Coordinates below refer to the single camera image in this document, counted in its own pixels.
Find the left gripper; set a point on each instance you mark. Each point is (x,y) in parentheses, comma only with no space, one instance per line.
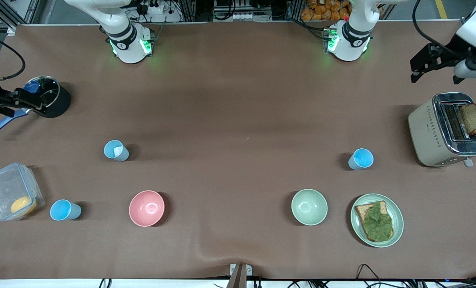
(449,57)

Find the blue plastic cup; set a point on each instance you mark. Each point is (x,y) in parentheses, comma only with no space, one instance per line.
(63,210)
(117,152)
(360,158)

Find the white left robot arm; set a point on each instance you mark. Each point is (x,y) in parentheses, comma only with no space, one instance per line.
(350,48)

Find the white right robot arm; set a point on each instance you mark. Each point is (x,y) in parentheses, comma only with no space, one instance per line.
(127,48)

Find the glass pot lid blue knob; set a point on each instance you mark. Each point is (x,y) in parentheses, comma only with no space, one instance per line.
(47,90)

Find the brown bread slice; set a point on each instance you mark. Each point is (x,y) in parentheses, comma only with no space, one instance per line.
(473,118)

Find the beige chrome toaster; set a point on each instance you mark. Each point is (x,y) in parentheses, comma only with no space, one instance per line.
(426,136)

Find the clear plastic food container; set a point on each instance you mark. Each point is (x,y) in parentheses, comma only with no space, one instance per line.
(5,188)

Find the yellow round food piece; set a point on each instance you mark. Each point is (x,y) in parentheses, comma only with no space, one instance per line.
(23,205)

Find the bag of orange buns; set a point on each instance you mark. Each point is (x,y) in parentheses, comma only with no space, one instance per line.
(326,10)

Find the pale green plate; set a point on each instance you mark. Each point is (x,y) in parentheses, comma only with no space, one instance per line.
(398,224)

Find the toast slice under lettuce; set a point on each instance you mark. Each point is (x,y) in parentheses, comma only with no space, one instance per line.
(362,212)

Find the white power strip with plugs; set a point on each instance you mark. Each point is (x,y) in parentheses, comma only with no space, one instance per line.
(153,8)

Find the pink bowl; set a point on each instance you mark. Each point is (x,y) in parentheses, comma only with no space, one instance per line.
(146,208)

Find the pale green bowl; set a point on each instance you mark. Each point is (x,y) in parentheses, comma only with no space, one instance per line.
(309,206)

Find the brown table mat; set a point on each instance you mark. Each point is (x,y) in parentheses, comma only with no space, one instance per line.
(238,80)

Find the metal table clamp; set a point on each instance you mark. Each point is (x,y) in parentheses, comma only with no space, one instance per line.
(240,274)

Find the aluminium frame profile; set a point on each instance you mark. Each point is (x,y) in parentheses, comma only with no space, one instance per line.
(13,14)

